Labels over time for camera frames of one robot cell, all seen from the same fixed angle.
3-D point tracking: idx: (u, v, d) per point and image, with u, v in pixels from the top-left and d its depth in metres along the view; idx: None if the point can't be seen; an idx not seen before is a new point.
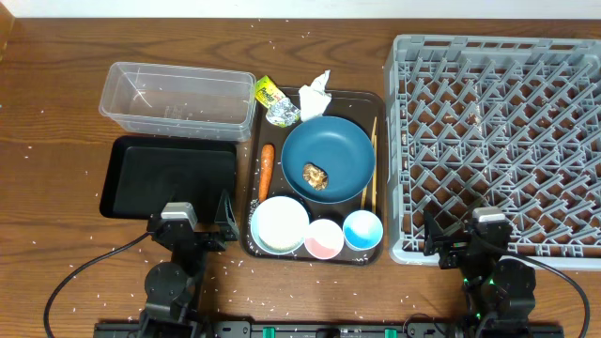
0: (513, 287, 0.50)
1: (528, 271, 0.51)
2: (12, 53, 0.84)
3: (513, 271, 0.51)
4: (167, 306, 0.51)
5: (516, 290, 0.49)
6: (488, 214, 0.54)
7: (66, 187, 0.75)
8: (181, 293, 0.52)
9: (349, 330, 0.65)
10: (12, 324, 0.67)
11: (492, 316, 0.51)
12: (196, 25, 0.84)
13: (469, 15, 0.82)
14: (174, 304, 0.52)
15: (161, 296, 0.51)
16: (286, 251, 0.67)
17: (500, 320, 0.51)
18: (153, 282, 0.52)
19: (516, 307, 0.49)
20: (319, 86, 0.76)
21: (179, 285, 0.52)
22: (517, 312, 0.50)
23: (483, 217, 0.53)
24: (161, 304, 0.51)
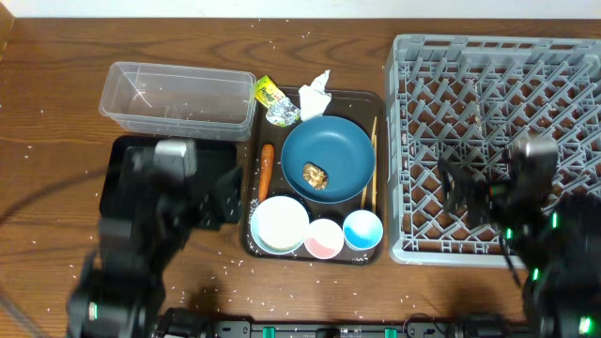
0: (585, 225, 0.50)
1: (580, 229, 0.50)
2: (13, 53, 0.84)
3: (598, 208, 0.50)
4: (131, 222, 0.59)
5: (592, 228, 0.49)
6: (537, 146, 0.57)
7: (65, 186, 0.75)
8: (153, 215, 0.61)
9: (349, 330, 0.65)
10: (12, 325, 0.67)
11: (556, 266, 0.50)
12: (196, 25, 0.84)
13: (469, 15, 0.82)
14: (143, 211, 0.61)
15: (135, 214, 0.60)
16: (286, 251, 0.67)
17: (566, 272, 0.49)
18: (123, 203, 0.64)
19: (585, 253, 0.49)
20: (319, 86, 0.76)
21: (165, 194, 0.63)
22: (589, 260, 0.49)
23: (531, 148, 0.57)
24: (124, 219, 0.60)
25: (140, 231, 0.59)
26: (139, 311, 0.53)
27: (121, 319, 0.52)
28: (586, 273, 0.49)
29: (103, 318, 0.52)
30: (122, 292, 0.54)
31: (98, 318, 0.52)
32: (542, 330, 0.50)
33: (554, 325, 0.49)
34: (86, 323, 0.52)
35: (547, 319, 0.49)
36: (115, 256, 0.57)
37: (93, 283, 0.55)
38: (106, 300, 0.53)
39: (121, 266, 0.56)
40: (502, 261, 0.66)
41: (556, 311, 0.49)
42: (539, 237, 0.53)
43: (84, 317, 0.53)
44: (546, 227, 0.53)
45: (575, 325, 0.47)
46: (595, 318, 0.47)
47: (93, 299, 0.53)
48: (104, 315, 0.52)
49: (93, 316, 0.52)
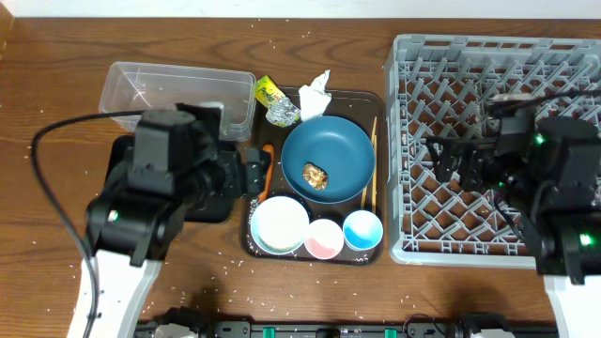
0: (566, 131, 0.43)
1: (562, 139, 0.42)
2: (12, 53, 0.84)
3: (570, 123, 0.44)
4: (165, 131, 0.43)
5: (574, 134, 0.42)
6: (514, 96, 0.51)
7: (65, 186, 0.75)
8: (183, 133, 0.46)
9: (349, 330, 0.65)
10: (13, 325, 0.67)
11: (549, 185, 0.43)
12: (196, 25, 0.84)
13: (469, 15, 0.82)
14: (166, 130, 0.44)
15: (162, 124, 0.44)
16: (286, 251, 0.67)
17: (560, 191, 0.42)
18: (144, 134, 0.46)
19: (574, 163, 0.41)
20: (319, 86, 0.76)
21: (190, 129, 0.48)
22: (579, 164, 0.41)
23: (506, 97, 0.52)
24: (156, 130, 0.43)
25: (161, 157, 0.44)
26: (160, 222, 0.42)
27: (138, 234, 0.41)
28: (574, 185, 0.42)
29: (122, 231, 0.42)
30: (148, 203, 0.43)
31: (120, 222, 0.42)
32: (541, 253, 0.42)
33: (555, 244, 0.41)
34: (107, 225, 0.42)
35: (547, 240, 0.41)
36: (141, 158, 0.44)
37: (122, 193, 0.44)
38: (126, 216, 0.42)
39: (152, 176, 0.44)
40: (502, 261, 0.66)
41: (554, 231, 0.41)
42: (530, 167, 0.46)
43: (104, 223, 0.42)
44: (533, 149, 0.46)
45: (576, 242, 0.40)
46: (594, 234, 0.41)
47: (116, 204, 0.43)
48: (125, 226, 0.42)
49: (115, 218, 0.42)
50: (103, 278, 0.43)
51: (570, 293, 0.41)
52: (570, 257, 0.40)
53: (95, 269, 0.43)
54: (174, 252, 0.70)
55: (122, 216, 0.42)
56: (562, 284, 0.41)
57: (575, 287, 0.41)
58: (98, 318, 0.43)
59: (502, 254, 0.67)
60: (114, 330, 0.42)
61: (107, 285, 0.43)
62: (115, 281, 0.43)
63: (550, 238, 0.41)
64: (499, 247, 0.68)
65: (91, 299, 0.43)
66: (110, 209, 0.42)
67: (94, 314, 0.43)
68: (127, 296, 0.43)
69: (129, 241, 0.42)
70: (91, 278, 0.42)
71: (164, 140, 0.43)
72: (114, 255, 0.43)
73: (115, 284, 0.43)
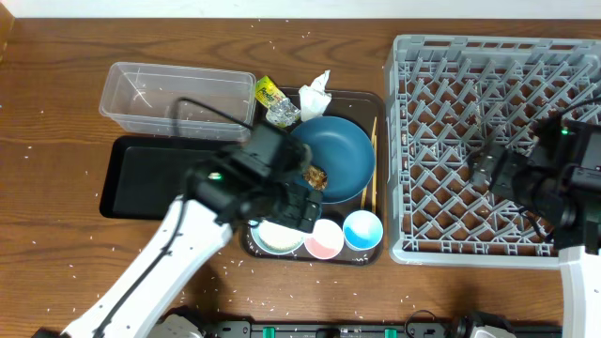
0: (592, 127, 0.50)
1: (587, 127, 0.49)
2: (12, 53, 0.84)
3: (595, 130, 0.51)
4: (281, 136, 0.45)
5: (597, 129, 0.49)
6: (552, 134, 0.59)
7: (65, 186, 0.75)
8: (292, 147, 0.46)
9: (349, 330, 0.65)
10: (13, 325, 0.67)
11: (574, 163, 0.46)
12: (196, 25, 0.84)
13: (469, 15, 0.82)
14: (277, 138, 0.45)
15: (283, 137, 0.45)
16: (286, 251, 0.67)
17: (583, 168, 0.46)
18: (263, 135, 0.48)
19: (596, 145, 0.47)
20: (319, 86, 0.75)
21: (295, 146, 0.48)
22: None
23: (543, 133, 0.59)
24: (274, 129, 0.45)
25: (269, 153, 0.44)
26: (248, 201, 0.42)
27: (228, 200, 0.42)
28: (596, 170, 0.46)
29: (213, 193, 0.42)
30: (243, 182, 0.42)
31: (218, 185, 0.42)
32: (560, 223, 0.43)
33: (575, 216, 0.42)
34: (206, 182, 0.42)
35: (569, 210, 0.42)
36: (253, 147, 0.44)
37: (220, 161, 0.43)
38: (224, 183, 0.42)
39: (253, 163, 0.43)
40: (502, 261, 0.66)
41: (577, 202, 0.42)
42: (555, 162, 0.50)
43: (203, 180, 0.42)
44: (559, 145, 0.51)
45: (596, 213, 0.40)
46: None
47: (223, 167, 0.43)
48: (220, 191, 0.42)
49: (216, 178, 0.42)
50: (186, 222, 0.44)
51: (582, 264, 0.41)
52: (588, 225, 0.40)
53: (183, 211, 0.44)
54: None
55: (222, 180, 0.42)
56: (577, 253, 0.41)
57: (587, 258, 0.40)
58: (167, 255, 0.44)
59: (502, 254, 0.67)
60: (179, 272, 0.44)
61: (188, 230, 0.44)
62: (199, 229, 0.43)
63: (571, 207, 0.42)
64: (499, 247, 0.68)
65: (170, 236, 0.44)
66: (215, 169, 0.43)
67: (167, 250, 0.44)
68: (201, 246, 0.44)
69: (216, 205, 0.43)
70: (178, 218, 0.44)
71: (276, 144, 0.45)
72: (202, 210, 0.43)
73: (194, 231, 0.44)
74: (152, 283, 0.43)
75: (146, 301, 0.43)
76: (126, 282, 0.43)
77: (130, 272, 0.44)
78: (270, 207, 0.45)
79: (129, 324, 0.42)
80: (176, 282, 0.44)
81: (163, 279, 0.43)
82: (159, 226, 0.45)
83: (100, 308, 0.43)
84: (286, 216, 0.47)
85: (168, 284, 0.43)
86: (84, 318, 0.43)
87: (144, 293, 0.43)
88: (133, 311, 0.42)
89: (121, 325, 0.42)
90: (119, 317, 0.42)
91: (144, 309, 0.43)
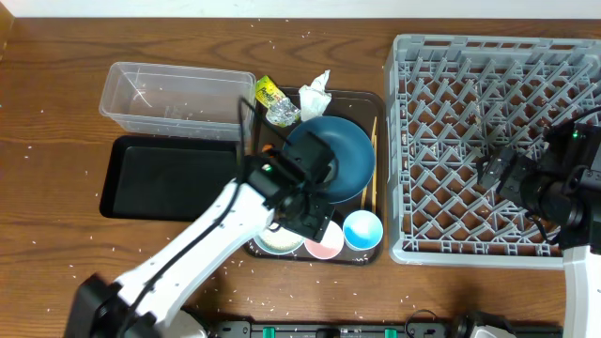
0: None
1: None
2: (12, 53, 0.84)
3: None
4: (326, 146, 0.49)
5: None
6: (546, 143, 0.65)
7: (65, 186, 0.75)
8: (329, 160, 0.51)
9: (349, 330, 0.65)
10: (13, 324, 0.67)
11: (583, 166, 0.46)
12: (196, 25, 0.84)
13: (469, 15, 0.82)
14: (321, 148, 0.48)
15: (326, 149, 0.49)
16: (286, 251, 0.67)
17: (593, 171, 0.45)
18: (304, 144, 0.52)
19: None
20: (319, 86, 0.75)
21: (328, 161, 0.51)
22: None
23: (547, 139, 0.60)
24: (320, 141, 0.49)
25: (315, 159, 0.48)
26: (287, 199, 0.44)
27: (274, 192, 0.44)
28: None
29: (259, 183, 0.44)
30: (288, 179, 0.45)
31: (268, 176, 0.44)
32: (566, 223, 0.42)
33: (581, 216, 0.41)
34: (256, 171, 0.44)
35: (577, 210, 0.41)
36: (298, 152, 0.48)
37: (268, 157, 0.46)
38: (273, 175, 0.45)
39: (297, 166, 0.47)
40: (502, 261, 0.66)
41: (583, 202, 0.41)
42: (563, 165, 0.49)
43: (256, 169, 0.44)
44: (570, 148, 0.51)
45: None
46: None
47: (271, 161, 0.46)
48: (269, 181, 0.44)
49: (267, 170, 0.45)
50: (238, 202, 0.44)
51: (587, 264, 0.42)
52: (594, 226, 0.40)
53: (236, 192, 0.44)
54: None
55: (271, 172, 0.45)
56: (581, 252, 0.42)
57: (592, 258, 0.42)
58: (219, 228, 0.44)
59: (502, 254, 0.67)
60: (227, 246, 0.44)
61: (239, 208, 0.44)
62: (253, 209, 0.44)
63: (577, 207, 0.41)
64: (499, 247, 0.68)
65: (222, 210, 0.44)
66: (266, 161, 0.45)
67: (219, 222, 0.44)
68: (250, 223, 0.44)
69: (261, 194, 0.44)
70: (234, 196, 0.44)
71: (320, 153, 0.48)
72: (252, 194, 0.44)
73: (247, 209, 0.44)
74: (205, 248, 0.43)
75: (196, 266, 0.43)
76: (177, 244, 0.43)
77: (180, 237, 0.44)
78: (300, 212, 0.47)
79: (177, 284, 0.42)
80: (223, 252, 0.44)
81: (212, 247, 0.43)
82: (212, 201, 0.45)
83: (153, 264, 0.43)
84: (308, 223, 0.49)
85: (217, 253, 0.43)
86: (136, 271, 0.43)
87: (194, 257, 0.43)
88: (183, 271, 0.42)
89: (171, 283, 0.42)
90: (170, 274, 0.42)
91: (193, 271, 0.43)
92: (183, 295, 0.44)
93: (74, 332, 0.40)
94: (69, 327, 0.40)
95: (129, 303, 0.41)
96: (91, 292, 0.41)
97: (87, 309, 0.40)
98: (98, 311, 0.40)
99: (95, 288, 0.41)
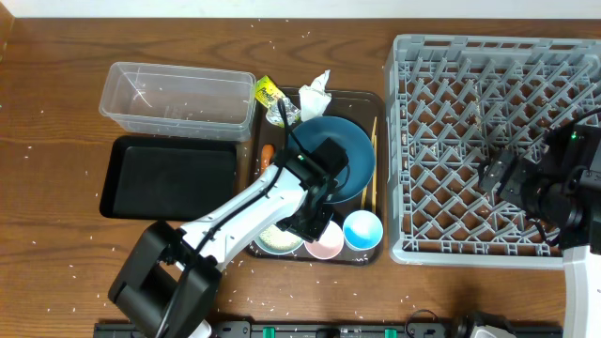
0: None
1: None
2: (12, 53, 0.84)
3: None
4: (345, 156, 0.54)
5: None
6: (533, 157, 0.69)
7: (65, 186, 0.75)
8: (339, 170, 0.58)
9: (349, 330, 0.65)
10: (13, 325, 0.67)
11: (582, 166, 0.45)
12: (196, 25, 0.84)
13: (469, 15, 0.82)
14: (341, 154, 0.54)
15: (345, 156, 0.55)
16: (286, 251, 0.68)
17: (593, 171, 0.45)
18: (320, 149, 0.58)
19: None
20: (319, 86, 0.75)
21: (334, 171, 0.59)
22: None
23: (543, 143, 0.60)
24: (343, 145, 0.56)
25: (338, 162, 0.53)
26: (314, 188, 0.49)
27: (306, 176, 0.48)
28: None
29: (295, 169, 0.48)
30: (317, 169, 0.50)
31: (300, 163, 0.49)
32: (566, 223, 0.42)
33: (582, 216, 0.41)
34: (292, 158, 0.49)
35: (577, 210, 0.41)
36: (322, 153, 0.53)
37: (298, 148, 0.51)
38: (306, 163, 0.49)
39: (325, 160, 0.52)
40: (502, 261, 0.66)
41: (583, 202, 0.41)
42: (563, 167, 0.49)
43: (291, 157, 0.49)
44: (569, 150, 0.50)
45: None
46: None
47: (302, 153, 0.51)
48: (302, 167, 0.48)
49: (300, 159, 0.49)
50: (282, 178, 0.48)
51: (586, 264, 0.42)
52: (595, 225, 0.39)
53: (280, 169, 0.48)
54: None
55: (304, 161, 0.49)
56: (581, 252, 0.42)
57: (591, 257, 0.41)
58: (265, 197, 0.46)
59: (502, 254, 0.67)
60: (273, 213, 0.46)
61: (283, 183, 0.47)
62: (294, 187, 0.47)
63: (577, 207, 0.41)
64: (499, 247, 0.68)
65: (268, 183, 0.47)
66: (299, 152, 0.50)
67: (266, 192, 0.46)
68: (291, 198, 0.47)
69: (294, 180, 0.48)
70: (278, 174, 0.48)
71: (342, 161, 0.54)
72: (288, 177, 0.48)
73: (289, 183, 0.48)
74: (254, 214, 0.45)
75: (248, 225, 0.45)
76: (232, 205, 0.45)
77: (233, 200, 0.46)
78: (307, 217, 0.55)
79: (231, 239, 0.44)
80: (267, 220, 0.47)
81: (262, 212, 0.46)
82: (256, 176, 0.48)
83: (211, 217, 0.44)
84: (315, 226, 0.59)
85: (265, 217, 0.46)
86: (194, 222, 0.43)
87: (247, 217, 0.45)
88: (238, 229, 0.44)
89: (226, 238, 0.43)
90: (227, 229, 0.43)
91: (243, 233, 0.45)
92: (232, 253, 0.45)
93: (130, 277, 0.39)
94: (126, 269, 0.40)
95: (192, 249, 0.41)
96: (156, 237, 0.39)
97: (147, 255, 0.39)
98: (158, 260, 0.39)
99: (160, 232, 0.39)
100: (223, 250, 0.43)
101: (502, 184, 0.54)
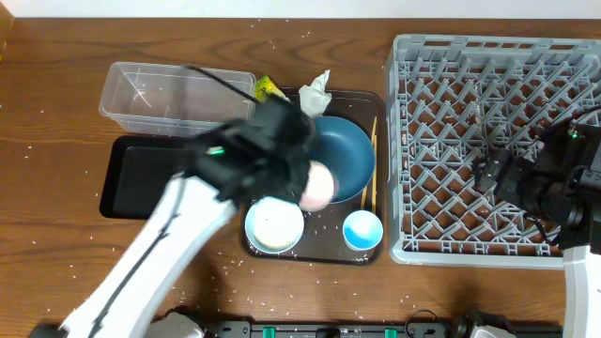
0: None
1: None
2: (12, 53, 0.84)
3: None
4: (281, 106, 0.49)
5: None
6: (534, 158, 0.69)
7: (65, 186, 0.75)
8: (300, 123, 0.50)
9: (349, 330, 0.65)
10: (13, 325, 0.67)
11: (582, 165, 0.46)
12: (196, 24, 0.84)
13: (469, 15, 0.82)
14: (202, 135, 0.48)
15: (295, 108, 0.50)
16: (278, 251, 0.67)
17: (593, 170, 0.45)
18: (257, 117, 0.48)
19: None
20: (318, 86, 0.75)
21: (270, 134, 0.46)
22: None
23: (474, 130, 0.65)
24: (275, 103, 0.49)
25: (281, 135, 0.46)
26: (249, 175, 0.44)
27: (231, 174, 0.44)
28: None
29: (212, 168, 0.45)
30: (247, 154, 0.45)
31: (217, 158, 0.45)
32: (566, 223, 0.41)
33: (582, 216, 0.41)
34: (204, 156, 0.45)
35: (577, 209, 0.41)
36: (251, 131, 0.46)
37: (200, 147, 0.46)
38: (223, 157, 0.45)
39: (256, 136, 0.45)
40: (502, 261, 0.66)
41: (584, 201, 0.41)
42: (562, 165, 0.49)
43: (204, 155, 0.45)
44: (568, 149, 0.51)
45: None
46: None
47: (215, 143, 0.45)
48: (219, 164, 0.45)
49: (213, 152, 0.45)
50: (184, 199, 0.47)
51: (586, 263, 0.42)
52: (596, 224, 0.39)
53: (181, 190, 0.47)
54: None
55: (221, 154, 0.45)
56: (581, 252, 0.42)
57: (591, 258, 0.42)
58: (164, 237, 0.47)
59: (502, 254, 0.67)
60: (181, 250, 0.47)
61: (184, 212, 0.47)
62: (197, 208, 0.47)
63: (577, 207, 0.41)
64: (499, 247, 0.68)
65: (166, 217, 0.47)
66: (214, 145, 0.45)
67: (164, 234, 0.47)
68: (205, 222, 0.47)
69: (216, 180, 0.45)
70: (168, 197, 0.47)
71: (279, 114, 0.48)
72: (203, 187, 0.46)
73: (192, 213, 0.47)
74: (160, 256, 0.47)
75: (148, 274, 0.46)
76: (142, 251, 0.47)
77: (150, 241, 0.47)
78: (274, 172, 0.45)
79: (136, 295, 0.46)
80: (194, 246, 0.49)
81: (163, 256, 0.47)
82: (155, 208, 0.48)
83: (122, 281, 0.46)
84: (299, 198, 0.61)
85: (176, 258, 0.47)
86: (107, 282, 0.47)
87: (153, 267, 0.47)
88: (141, 281, 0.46)
89: (134, 293, 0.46)
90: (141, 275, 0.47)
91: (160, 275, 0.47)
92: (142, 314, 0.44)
93: None
94: None
95: None
96: None
97: None
98: None
99: None
100: (132, 307, 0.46)
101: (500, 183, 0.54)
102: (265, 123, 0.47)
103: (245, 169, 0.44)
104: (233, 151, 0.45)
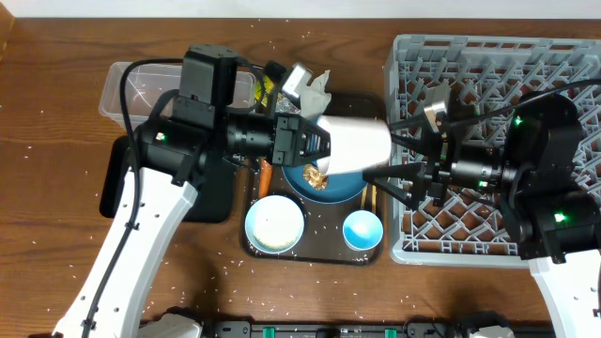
0: (547, 116, 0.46)
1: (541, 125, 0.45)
2: (11, 53, 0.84)
3: (555, 114, 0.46)
4: (211, 66, 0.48)
5: (553, 121, 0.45)
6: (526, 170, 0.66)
7: (65, 186, 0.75)
8: (226, 69, 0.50)
9: (349, 330, 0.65)
10: (12, 325, 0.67)
11: (529, 167, 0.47)
12: (196, 24, 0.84)
13: (469, 15, 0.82)
14: (154, 116, 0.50)
15: (208, 53, 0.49)
16: (279, 251, 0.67)
17: (537, 172, 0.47)
18: (187, 86, 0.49)
19: (548, 146, 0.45)
20: (319, 86, 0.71)
21: (208, 99, 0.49)
22: (558, 147, 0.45)
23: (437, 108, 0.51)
24: (204, 62, 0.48)
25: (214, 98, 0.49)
26: (202, 152, 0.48)
27: (182, 159, 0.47)
28: (550, 170, 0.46)
29: (166, 152, 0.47)
30: (192, 134, 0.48)
31: (166, 144, 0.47)
32: (521, 237, 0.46)
33: (532, 229, 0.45)
34: (154, 145, 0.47)
35: (525, 223, 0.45)
36: (185, 110, 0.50)
37: (146, 139, 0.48)
38: (172, 142, 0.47)
39: (194, 106, 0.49)
40: (502, 261, 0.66)
41: (530, 213, 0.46)
42: (519, 152, 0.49)
43: (151, 143, 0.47)
44: (517, 132, 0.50)
45: (549, 220, 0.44)
46: (567, 211, 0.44)
47: (161, 130, 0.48)
48: (165, 150, 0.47)
49: (161, 139, 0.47)
50: (146, 188, 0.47)
51: (551, 275, 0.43)
52: (547, 236, 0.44)
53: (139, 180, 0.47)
54: (174, 252, 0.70)
55: (168, 140, 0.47)
56: (545, 262, 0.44)
57: (558, 268, 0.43)
58: (134, 230, 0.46)
59: (502, 254, 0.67)
60: (154, 237, 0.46)
61: (149, 199, 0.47)
62: (160, 195, 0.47)
63: (525, 221, 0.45)
64: (499, 247, 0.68)
65: (131, 207, 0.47)
66: (159, 130, 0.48)
67: (133, 224, 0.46)
68: (166, 212, 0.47)
69: (171, 166, 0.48)
70: (135, 185, 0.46)
71: (209, 72, 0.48)
72: (159, 173, 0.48)
73: (157, 199, 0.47)
74: (130, 251, 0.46)
75: (129, 266, 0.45)
76: (115, 245, 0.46)
77: (115, 238, 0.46)
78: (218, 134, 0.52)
79: (122, 286, 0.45)
80: (164, 233, 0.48)
81: (138, 245, 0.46)
82: (119, 202, 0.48)
83: (85, 297, 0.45)
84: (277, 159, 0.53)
85: (150, 244, 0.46)
86: (87, 284, 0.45)
87: (130, 257, 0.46)
88: (122, 273, 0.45)
89: (117, 287, 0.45)
90: (118, 274, 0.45)
91: (137, 267, 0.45)
92: (133, 306, 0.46)
93: None
94: None
95: None
96: None
97: None
98: None
99: None
100: (118, 301, 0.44)
101: (442, 188, 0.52)
102: (199, 90, 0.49)
103: (195, 147, 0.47)
104: (179, 133, 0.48)
